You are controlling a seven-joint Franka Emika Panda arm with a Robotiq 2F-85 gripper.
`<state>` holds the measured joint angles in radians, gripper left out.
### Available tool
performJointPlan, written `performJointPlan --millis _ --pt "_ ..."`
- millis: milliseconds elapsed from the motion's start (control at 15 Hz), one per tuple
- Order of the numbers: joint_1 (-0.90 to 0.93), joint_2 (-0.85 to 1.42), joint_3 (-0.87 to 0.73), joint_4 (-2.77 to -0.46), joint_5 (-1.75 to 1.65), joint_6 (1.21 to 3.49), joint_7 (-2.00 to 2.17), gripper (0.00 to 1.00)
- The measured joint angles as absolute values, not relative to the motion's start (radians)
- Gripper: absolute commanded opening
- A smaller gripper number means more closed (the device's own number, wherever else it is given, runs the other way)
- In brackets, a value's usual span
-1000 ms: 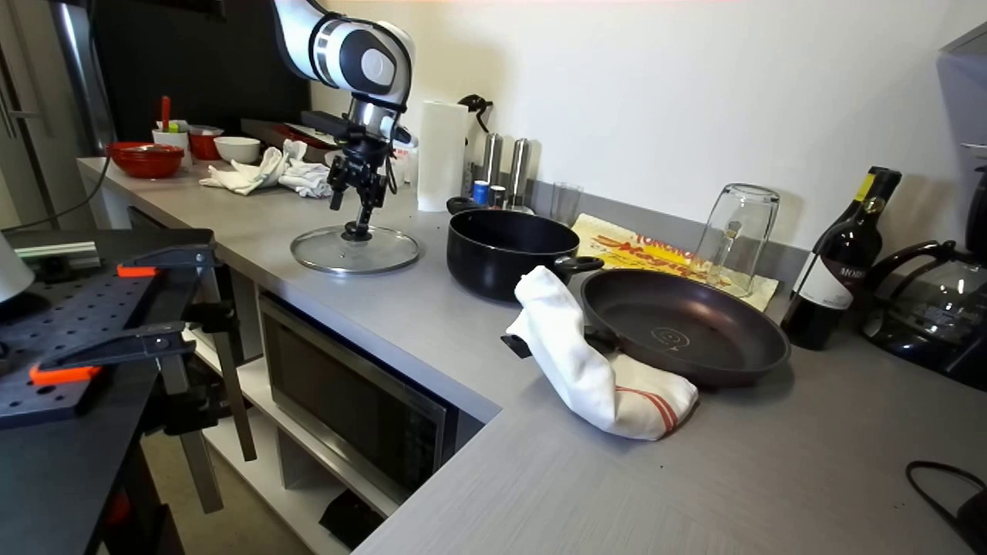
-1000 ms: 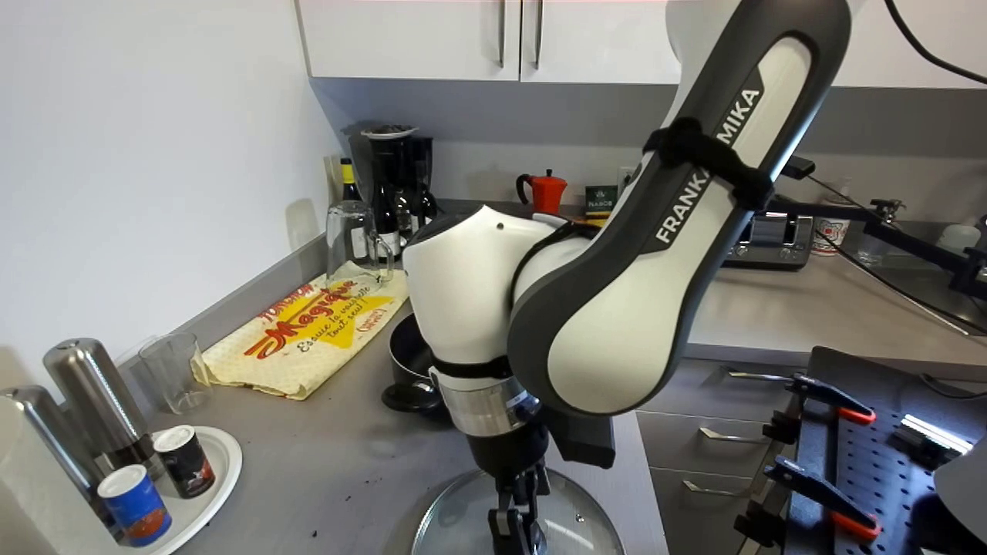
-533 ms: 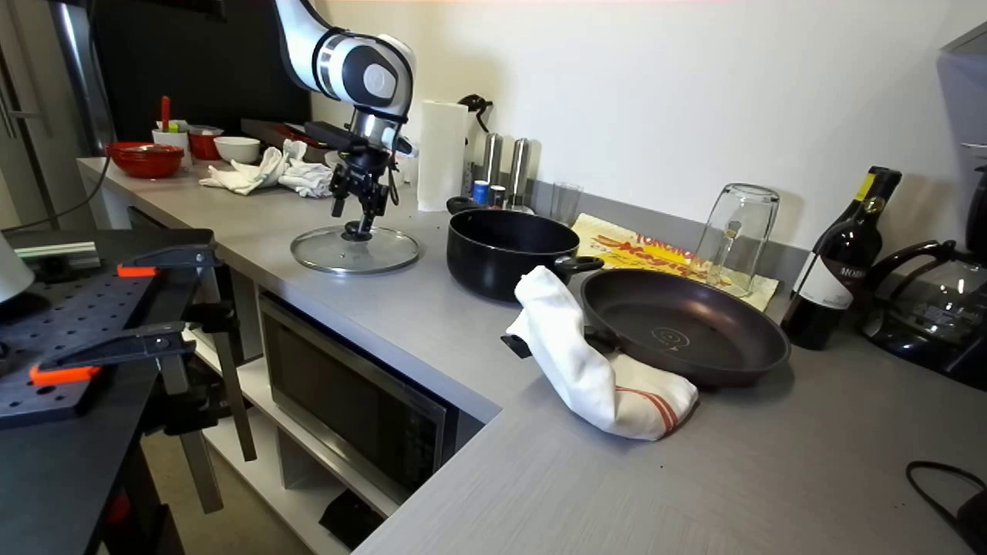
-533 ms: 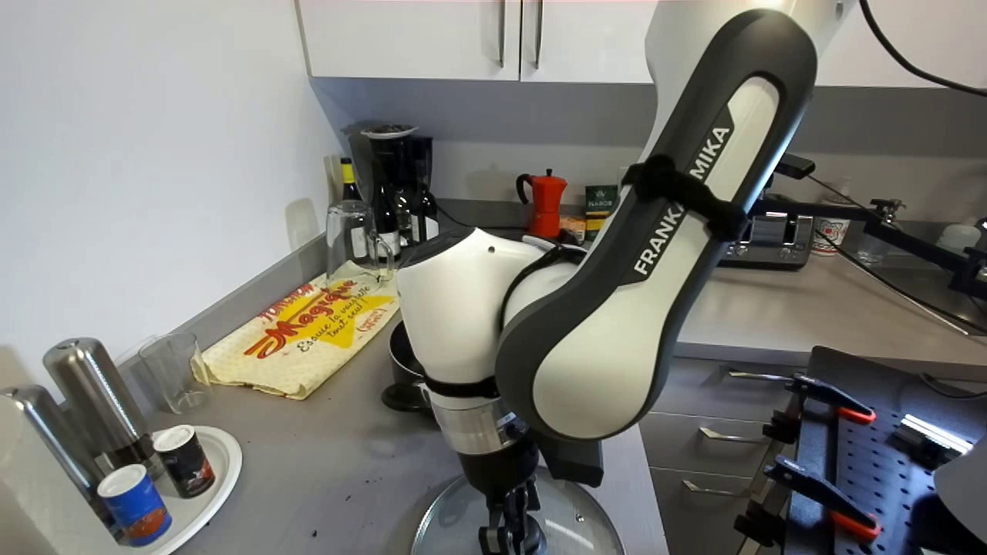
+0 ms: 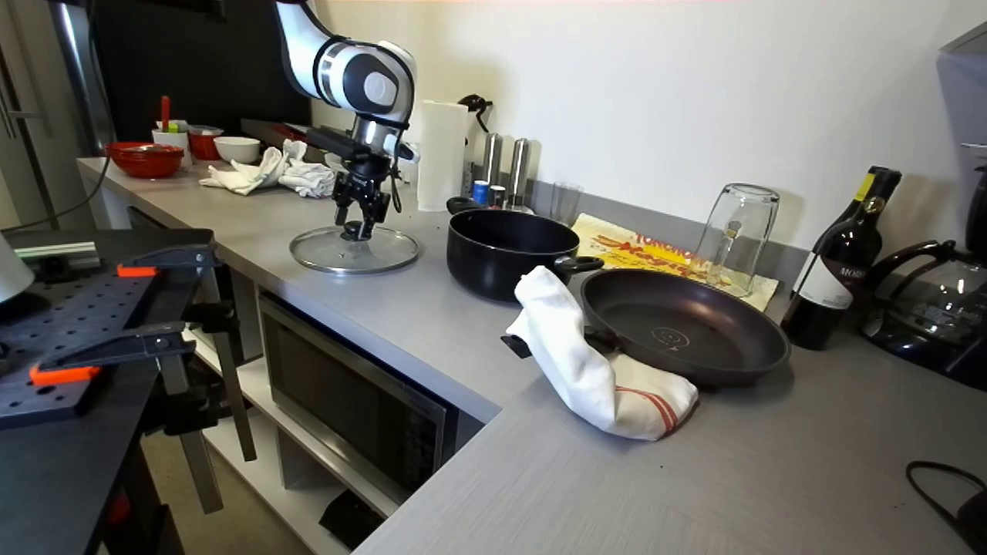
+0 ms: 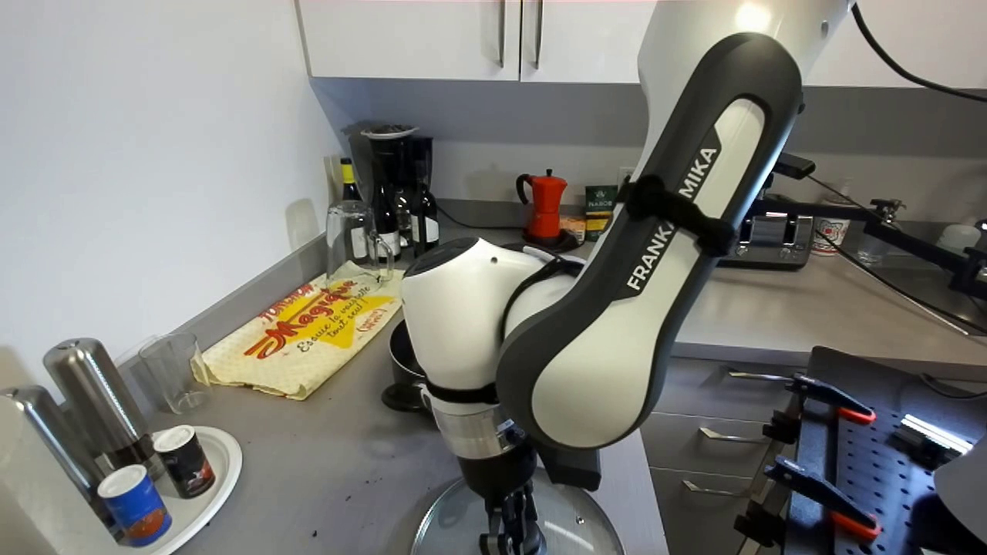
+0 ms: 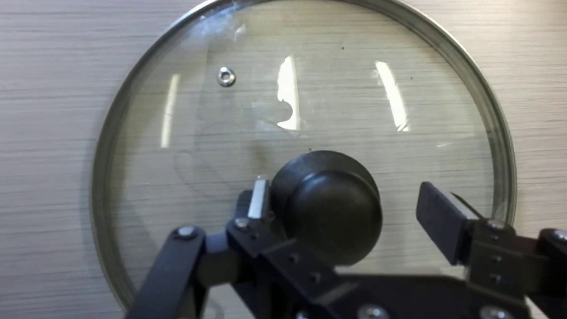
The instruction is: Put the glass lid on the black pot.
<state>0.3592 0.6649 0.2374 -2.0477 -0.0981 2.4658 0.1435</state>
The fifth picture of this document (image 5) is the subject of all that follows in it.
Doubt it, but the black clamp with orange handle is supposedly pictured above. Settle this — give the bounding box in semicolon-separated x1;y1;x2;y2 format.
27;320;226;517
113;240;258;464

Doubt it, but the white paper towel roll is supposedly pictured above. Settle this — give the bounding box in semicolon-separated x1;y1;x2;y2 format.
412;98;476;216

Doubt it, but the clear drinking glass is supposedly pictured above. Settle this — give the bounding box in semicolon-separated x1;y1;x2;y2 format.
694;179;783;297

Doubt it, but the yellow cutting board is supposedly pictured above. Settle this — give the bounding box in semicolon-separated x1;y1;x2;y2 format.
568;210;783;315

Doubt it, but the white shelf unit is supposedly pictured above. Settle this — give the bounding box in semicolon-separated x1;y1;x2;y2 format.
197;337;412;555

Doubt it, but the black perforated work table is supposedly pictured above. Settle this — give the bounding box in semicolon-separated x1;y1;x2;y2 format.
0;224;222;555

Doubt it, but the red cup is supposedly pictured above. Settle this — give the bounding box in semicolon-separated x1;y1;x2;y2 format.
184;123;226;162

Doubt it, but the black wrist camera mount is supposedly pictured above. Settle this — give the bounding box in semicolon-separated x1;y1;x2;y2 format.
300;120;416;167

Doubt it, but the glass lid with black knob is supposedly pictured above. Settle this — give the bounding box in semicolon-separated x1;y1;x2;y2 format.
287;219;423;278

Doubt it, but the white cup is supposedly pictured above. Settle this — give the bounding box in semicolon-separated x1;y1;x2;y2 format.
151;123;190;158

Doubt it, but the black microwave oven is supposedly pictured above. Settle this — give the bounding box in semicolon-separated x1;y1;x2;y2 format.
257;289;460;505

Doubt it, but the dark flat tray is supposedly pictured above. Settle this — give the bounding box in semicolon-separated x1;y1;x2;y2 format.
242;116;348;154

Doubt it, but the silver shaker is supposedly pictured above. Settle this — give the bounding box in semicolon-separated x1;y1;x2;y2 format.
509;135;536;203
482;132;506;194

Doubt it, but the black frying pan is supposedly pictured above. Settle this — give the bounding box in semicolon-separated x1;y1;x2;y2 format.
499;268;792;390

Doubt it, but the black cooking pot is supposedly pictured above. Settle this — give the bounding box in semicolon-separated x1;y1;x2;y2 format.
444;194;607;306

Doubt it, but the dark wine bottle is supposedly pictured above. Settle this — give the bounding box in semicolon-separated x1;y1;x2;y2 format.
780;162;905;350

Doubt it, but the white bowl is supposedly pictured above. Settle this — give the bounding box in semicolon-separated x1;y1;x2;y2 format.
209;132;266;167

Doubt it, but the white towel with red stripes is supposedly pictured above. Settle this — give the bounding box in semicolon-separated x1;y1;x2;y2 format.
503;262;703;443

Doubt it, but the red bowl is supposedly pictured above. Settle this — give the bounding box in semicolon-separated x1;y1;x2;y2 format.
104;140;188;183

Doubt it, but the white rounded object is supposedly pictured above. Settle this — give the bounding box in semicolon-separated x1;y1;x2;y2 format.
0;232;41;306

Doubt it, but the black cabinet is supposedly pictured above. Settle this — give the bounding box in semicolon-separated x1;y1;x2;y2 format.
88;0;315;146

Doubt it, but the crumpled white cloth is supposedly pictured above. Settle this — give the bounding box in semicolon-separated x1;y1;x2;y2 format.
197;140;342;199

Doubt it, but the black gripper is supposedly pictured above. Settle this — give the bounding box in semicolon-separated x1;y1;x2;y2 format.
330;151;401;246

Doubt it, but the black cable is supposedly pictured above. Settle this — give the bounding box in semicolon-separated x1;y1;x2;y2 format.
905;459;987;555

